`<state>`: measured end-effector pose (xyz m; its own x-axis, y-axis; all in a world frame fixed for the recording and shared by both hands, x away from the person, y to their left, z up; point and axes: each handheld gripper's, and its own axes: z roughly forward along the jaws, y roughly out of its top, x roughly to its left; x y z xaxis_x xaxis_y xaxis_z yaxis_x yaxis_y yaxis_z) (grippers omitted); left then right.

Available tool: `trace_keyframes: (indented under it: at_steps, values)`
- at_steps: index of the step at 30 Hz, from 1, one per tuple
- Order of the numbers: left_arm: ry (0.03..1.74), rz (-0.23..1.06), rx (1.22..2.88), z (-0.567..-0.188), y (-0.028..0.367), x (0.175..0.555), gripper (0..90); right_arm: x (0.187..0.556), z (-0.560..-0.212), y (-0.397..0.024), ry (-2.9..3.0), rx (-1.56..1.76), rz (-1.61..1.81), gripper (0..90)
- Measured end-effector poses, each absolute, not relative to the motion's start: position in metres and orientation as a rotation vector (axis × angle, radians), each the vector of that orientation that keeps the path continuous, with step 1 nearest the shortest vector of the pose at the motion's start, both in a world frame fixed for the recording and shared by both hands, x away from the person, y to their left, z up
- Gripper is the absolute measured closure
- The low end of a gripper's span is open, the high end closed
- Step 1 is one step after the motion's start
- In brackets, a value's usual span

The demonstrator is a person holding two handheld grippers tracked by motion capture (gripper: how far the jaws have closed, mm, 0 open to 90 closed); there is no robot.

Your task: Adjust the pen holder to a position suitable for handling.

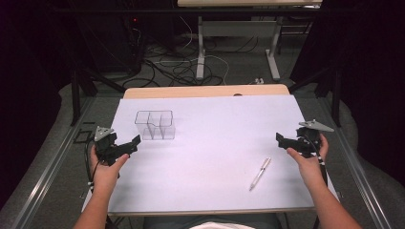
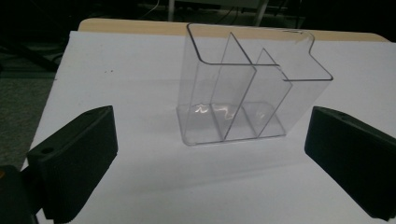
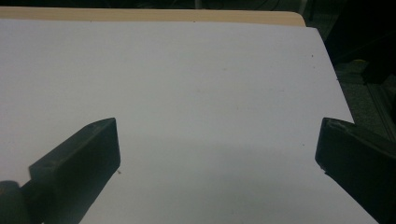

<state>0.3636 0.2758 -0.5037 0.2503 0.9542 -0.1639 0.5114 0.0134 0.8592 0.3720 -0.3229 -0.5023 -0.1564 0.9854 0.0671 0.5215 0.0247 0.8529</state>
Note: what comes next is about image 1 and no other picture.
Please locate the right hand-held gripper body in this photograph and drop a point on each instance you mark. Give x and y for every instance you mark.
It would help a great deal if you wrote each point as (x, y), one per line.
(305, 140)

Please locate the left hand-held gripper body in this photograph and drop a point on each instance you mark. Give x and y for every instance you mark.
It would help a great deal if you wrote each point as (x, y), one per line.
(105, 144)

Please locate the clear plastic organizer box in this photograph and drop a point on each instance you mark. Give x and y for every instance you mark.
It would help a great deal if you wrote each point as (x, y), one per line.
(155, 124)

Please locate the silver pen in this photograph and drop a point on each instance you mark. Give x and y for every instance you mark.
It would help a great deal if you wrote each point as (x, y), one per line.
(260, 173)

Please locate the person's right hand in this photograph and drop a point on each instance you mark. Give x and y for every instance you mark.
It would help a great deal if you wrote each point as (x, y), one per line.
(309, 165)

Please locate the person's left hand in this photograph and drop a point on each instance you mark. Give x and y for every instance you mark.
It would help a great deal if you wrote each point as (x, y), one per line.
(105, 174)

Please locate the black metal stand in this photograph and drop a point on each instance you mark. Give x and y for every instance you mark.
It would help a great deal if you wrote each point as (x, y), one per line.
(79, 86)
(328, 86)

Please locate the white power plug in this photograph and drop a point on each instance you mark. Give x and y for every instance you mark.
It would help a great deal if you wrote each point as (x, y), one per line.
(259, 80)

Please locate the white paper sheet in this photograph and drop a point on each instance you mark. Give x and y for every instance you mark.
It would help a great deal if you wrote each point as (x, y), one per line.
(207, 152)

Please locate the person's torso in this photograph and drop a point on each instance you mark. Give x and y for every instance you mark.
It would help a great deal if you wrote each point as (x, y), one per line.
(211, 222)

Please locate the black computer tower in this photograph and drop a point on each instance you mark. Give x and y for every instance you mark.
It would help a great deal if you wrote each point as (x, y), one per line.
(127, 35)

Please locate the white-legged desk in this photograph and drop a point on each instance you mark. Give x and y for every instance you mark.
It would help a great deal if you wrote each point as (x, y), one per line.
(237, 35)

